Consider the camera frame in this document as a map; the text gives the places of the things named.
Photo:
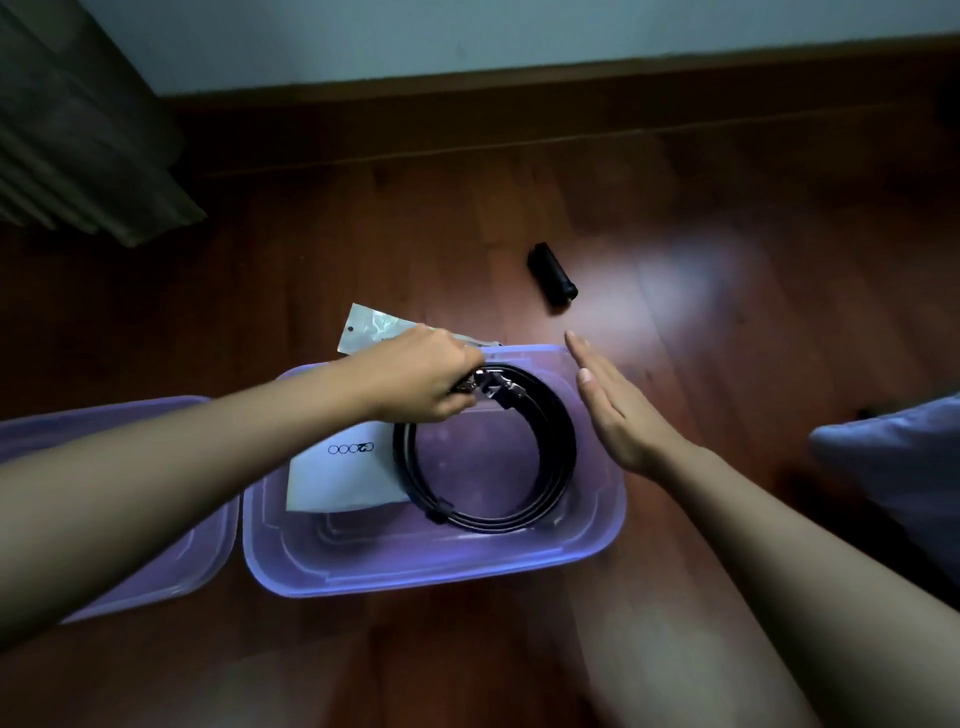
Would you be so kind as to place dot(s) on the person's left hand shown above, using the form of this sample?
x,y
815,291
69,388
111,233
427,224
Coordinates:
x,y
420,375

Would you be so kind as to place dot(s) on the person's right hand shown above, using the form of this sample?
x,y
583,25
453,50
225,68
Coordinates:
x,y
626,427

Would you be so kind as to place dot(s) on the packaged black tool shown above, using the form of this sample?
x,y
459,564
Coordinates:
x,y
367,330

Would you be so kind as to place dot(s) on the small white box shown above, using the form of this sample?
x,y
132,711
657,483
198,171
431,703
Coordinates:
x,y
337,480

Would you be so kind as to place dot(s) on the black belt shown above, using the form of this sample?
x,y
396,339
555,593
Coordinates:
x,y
487,523

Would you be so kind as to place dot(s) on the small black cylinder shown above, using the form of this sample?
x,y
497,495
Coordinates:
x,y
551,274

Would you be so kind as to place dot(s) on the purple plastic container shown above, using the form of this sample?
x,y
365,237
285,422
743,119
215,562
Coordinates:
x,y
465,555

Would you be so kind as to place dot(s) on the purple container lid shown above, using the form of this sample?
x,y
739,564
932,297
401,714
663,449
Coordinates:
x,y
202,559

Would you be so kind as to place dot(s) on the brown curtain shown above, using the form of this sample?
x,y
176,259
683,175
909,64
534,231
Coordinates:
x,y
90,150

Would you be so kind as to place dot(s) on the person's left forearm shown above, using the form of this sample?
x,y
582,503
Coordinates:
x,y
150,487

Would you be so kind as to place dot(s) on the person's right forearm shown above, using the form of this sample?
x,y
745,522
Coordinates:
x,y
810,585

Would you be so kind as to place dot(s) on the purple cushion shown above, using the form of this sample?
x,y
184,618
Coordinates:
x,y
900,472

